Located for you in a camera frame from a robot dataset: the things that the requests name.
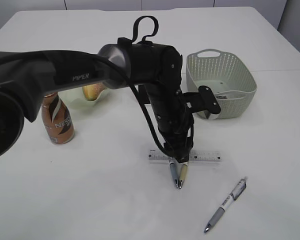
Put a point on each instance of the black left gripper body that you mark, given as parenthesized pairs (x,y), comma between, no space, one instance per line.
(175,123)

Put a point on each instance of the transparent plastic ruler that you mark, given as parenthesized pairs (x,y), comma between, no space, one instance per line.
(194,156)

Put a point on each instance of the blue grey pen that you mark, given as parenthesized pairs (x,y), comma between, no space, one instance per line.
(174,174)

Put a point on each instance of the blue grey paper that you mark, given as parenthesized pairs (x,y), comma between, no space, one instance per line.
(221,96)

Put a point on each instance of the sugared bread roll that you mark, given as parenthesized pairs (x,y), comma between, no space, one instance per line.
(91,92)

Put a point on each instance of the brown coffee bottle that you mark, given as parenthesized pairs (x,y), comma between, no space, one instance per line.
(57,119)

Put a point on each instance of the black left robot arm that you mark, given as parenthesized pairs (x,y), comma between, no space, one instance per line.
(26,77)

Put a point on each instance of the black mesh pen holder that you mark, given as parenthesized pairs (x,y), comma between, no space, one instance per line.
(144,99)

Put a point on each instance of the beige pen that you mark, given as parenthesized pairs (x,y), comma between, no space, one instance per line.
(182,174)

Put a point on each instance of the pale green plastic basket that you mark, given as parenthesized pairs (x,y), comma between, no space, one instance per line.
(225,74)

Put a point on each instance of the white grey pen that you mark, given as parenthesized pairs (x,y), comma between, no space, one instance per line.
(231,197)

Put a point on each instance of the pale green glass plate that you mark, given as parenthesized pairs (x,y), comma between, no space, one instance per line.
(75,99)

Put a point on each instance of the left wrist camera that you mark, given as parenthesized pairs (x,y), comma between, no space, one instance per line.
(203,101)

